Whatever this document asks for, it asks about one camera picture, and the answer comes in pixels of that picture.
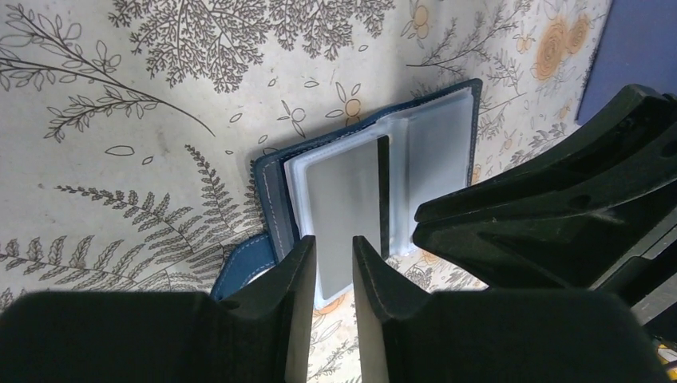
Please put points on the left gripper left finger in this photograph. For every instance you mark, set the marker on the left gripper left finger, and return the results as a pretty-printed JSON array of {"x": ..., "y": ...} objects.
[{"x": 259, "y": 334}]

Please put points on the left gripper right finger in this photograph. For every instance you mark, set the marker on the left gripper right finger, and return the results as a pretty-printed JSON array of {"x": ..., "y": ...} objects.
[{"x": 407, "y": 334}]

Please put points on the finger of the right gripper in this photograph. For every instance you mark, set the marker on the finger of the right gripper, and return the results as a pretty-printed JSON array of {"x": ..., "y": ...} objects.
[
  {"x": 627, "y": 247},
  {"x": 632, "y": 117}
]

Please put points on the black credit card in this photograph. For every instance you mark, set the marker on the black credit card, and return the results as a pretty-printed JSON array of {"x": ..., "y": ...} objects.
[{"x": 347, "y": 197}]

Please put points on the blue leather card holder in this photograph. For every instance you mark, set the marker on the blue leather card holder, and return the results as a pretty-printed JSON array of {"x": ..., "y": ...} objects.
[{"x": 432, "y": 142}]

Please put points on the blue plastic compartment tray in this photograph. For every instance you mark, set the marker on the blue plastic compartment tray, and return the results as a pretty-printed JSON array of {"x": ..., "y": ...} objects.
[{"x": 638, "y": 46}]

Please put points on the floral patterned bed sheet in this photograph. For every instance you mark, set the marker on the floral patterned bed sheet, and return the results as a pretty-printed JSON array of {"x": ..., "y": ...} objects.
[{"x": 129, "y": 128}]

